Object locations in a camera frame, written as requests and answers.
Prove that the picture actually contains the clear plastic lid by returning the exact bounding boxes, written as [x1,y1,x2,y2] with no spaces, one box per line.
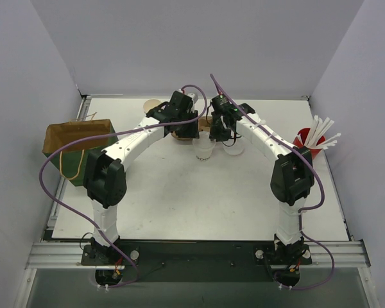
[192,138,215,157]
[223,140,244,156]

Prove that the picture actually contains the white paper cups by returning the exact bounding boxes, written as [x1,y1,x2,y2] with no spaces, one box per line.
[143,99,162,114]

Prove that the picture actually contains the green paper bag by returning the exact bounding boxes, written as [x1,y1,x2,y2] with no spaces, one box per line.
[42,118,118,187]

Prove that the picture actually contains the white paper cup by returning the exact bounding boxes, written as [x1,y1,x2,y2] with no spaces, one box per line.
[195,151,212,161]

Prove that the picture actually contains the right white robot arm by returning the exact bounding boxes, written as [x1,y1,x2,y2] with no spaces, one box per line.
[210,94,314,245]

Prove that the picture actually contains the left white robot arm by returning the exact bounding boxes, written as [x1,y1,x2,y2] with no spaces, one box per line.
[83,90,198,264]

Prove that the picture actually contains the brown cardboard cup carrier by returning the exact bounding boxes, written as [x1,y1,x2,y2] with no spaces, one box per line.
[171,116,212,141]

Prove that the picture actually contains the red cup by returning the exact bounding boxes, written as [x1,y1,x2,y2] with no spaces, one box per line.
[293,128,325,160]

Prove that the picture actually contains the white wrapped straws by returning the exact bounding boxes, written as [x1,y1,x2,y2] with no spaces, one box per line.
[304,115,341,150]

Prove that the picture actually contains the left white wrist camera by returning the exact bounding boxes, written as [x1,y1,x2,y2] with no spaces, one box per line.
[187,92,198,104]

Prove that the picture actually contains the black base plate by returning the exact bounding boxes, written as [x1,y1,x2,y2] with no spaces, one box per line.
[81,239,312,285]

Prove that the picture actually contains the aluminium rail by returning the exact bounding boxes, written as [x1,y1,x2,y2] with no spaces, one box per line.
[26,241,371,269]

